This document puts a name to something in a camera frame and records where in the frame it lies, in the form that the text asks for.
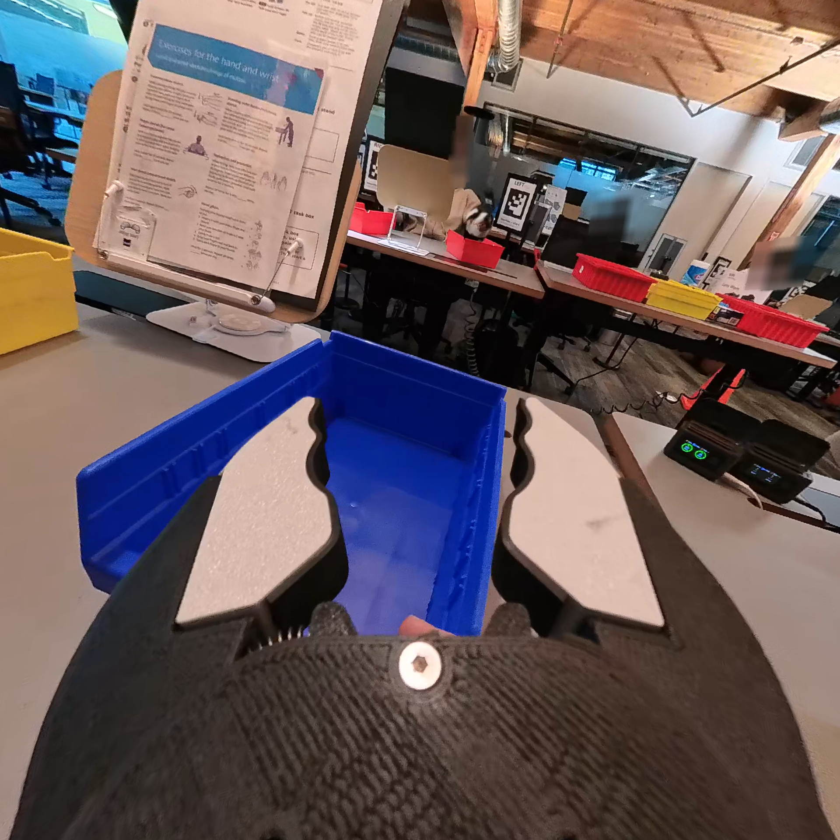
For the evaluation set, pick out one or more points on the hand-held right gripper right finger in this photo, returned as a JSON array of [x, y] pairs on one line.
[[577, 525]]

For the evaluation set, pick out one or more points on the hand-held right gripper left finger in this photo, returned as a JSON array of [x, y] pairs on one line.
[[262, 518]]

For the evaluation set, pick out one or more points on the blue plastic bin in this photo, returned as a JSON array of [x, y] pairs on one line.
[[394, 512]]

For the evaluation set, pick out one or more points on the yellow divided plastic bin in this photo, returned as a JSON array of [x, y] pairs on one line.
[[33, 302]]

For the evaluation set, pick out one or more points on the grey desk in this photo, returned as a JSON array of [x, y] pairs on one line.
[[52, 459], [754, 577]]

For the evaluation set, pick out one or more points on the white task sheet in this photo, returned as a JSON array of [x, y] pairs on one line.
[[348, 98]]

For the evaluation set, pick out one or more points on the person's right hand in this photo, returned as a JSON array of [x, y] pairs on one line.
[[425, 627]]

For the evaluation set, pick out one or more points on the black charger green display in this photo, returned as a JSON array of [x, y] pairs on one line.
[[715, 426]]

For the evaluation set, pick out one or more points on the wooden document stand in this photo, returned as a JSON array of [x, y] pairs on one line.
[[289, 341]]

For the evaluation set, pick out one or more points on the black charger blue display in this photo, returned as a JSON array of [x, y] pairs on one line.
[[787, 453]]

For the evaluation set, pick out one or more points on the long work table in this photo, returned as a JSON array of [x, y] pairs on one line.
[[472, 275], [610, 305]]

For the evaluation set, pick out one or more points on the small yellow bin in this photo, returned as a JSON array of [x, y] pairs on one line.
[[682, 300]]

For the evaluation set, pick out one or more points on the red ridged bin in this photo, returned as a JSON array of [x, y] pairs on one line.
[[610, 279], [774, 323]]

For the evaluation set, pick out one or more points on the small dark box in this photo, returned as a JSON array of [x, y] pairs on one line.
[[727, 318]]

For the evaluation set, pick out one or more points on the white wipes canister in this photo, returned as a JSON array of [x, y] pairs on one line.
[[697, 272]]

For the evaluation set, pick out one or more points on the red plastic bin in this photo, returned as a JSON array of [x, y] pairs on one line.
[[371, 222], [476, 253]]

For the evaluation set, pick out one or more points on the framed marker sign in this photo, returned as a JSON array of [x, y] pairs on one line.
[[522, 203], [374, 167]]

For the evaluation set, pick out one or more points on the beige document stand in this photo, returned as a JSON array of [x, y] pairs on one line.
[[413, 174]]

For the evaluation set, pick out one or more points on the silver ventilation duct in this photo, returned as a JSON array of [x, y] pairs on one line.
[[508, 33]]

